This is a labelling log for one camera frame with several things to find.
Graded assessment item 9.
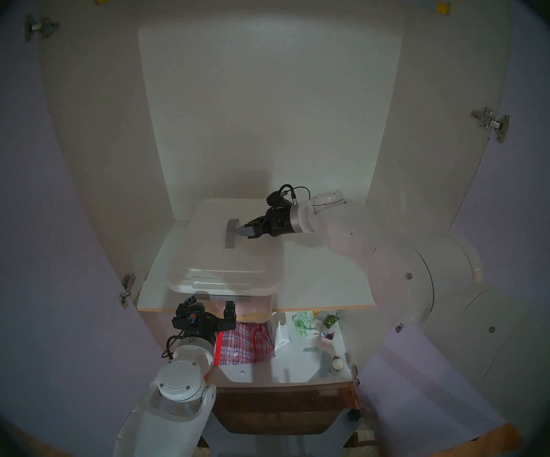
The white carton box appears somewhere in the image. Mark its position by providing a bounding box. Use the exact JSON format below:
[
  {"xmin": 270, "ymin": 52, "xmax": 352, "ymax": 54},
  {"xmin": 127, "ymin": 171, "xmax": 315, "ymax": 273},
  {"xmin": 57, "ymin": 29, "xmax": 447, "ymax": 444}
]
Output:
[{"xmin": 275, "ymin": 318, "xmax": 291, "ymax": 352}]

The lilac cabinet door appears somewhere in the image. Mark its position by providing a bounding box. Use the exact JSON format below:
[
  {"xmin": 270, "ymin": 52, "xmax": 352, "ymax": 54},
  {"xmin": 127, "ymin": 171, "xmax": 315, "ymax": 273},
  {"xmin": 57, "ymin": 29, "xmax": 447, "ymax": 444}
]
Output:
[
  {"xmin": 351, "ymin": 0, "xmax": 550, "ymax": 457},
  {"xmin": 0, "ymin": 13, "xmax": 171, "ymax": 457}
]

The clear plastic storage bin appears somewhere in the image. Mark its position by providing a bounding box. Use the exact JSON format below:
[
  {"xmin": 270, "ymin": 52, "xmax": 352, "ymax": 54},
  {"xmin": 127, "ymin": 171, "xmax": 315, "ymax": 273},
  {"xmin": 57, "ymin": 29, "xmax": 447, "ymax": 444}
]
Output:
[{"xmin": 193, "ymin": 292, "xmax": 275, "ymax": 321}]

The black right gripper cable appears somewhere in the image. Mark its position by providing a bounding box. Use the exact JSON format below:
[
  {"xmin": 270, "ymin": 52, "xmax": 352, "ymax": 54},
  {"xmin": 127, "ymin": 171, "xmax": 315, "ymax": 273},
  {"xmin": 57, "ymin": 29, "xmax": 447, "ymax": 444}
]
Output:
[{"xmin": 279, "ymin": 185, "xmax": 312, "ymax": 207}]

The red plaid woven bag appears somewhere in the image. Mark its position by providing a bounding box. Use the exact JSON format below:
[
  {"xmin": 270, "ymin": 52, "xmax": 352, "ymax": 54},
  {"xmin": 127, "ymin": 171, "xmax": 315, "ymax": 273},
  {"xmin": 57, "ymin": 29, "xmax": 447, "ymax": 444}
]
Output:
[{"xmin": 213, "ymin": 322, "xmax": 275, "ymax": 366}]

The cream wardrobe cabinet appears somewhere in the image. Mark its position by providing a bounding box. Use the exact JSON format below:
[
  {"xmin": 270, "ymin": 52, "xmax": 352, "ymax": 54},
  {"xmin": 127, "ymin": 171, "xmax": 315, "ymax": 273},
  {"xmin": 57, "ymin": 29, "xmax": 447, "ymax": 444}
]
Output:
[{"xmin": 39, "ymin": 0, "xmax": 514, "ymax": 390}]

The metal cabinet door hinge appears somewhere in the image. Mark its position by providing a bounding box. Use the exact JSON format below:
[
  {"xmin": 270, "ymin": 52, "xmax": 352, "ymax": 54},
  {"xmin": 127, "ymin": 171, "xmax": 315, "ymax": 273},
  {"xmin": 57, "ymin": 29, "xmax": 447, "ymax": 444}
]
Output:
[
  {"xmin": 345, "ymin": 352, "xmax": 362, "ymax": 387},
  {"xmin": 470, "ymin": 108, "xmax": 511, "ymax": 143},
  {"xmin": 118, "ymin": 274, "xmax": 136, "ymax": 309},
  {"xmin": 24, "ymin": 14, "xmax": 60, "ymax": 43}
]

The pink cloth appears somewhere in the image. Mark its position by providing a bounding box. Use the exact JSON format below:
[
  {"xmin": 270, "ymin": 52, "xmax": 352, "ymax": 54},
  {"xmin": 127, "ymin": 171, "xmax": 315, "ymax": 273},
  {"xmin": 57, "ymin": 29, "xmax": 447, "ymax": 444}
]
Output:
[{"xmin": 237, "ymin": 301, "xmax": 271, "ymax": 318}]

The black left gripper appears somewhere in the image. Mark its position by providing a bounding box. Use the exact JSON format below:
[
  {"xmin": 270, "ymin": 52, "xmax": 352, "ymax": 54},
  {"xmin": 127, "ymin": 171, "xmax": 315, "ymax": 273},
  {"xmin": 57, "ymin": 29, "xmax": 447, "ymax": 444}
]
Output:
[{"xmin": 170, "ymin": 295, "xmax": 237, "ymax": 340}]

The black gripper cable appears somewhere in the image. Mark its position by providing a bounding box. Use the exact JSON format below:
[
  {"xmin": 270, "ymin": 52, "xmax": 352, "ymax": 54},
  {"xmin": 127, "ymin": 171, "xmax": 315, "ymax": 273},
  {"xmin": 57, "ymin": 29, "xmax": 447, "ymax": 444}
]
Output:
[
  {"xmin": 161, "ymin": 335, "xmax": 183, "ymax": 360},
  {"xmin": 279, "ymin": 185, "xmax": 312, "ymax": 207}
]

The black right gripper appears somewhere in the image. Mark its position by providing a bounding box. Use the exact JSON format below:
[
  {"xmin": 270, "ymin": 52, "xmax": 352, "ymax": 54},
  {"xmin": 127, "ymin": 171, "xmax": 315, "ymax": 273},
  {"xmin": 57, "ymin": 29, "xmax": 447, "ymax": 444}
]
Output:
[{"xmin": 235, "ymin": 207, "xmax": 292, "ymax": 240}]

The green patterned pack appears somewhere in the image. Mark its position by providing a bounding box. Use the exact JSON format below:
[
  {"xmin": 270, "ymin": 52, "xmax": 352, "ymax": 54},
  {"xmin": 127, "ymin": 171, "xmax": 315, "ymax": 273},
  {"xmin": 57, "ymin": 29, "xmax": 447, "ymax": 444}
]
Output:
[{"xmin": 293, "ymin": 312, "xmax": 318, "ymax": 338}]

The brown wooden drawer front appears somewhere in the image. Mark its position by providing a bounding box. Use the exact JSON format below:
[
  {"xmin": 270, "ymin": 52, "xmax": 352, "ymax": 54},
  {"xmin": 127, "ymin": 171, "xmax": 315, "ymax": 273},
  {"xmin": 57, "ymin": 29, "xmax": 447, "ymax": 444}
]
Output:
[{"xmin": 211, "ymin": 385, "xmax": 356, "ymax": 435}]

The white bin lid grey handle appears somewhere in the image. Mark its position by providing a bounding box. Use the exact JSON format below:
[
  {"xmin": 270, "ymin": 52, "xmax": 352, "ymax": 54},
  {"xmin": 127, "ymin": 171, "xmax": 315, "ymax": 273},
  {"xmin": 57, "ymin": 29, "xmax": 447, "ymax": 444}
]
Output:
[{"xmin": 167, "ymin": 198, "xmax": 286, "ymax": 297}]

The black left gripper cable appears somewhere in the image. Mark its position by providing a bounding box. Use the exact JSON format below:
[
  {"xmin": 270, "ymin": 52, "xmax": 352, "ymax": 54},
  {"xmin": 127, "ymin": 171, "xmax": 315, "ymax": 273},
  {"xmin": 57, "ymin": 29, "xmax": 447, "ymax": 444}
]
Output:
[{"xmin": 161, "ymin": 335, "xmax": 183, "ymax": 360}]

